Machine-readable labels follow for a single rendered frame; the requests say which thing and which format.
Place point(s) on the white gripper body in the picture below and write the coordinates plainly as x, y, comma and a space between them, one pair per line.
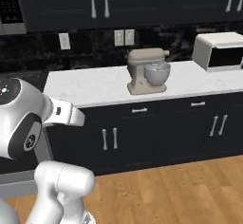
77, 117

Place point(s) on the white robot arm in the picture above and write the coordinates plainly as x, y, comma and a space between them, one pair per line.
22, 114

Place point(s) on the white toaster oven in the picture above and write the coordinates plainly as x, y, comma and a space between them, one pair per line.
202, 49

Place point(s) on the dark base cupboard door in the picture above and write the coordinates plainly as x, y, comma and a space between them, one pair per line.
232, 129
79, 145
190, 133
139, 139

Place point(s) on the dark drawer front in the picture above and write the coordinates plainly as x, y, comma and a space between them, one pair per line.
221, 102
107, 112

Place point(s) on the beige stand mixer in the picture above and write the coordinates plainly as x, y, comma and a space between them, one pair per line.
139, 76

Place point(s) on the grey mixer bowl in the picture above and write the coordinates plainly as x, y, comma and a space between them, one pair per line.
157, 74

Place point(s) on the black and grey range hood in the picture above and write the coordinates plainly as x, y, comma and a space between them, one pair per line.
9, 6

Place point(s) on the white wall outlet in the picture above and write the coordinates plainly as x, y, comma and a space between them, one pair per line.
64, 41
119, 38
129, 37

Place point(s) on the dark wall cupboard door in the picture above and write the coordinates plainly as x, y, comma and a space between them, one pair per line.
202, 0
139, 0
240, 17
53, 3

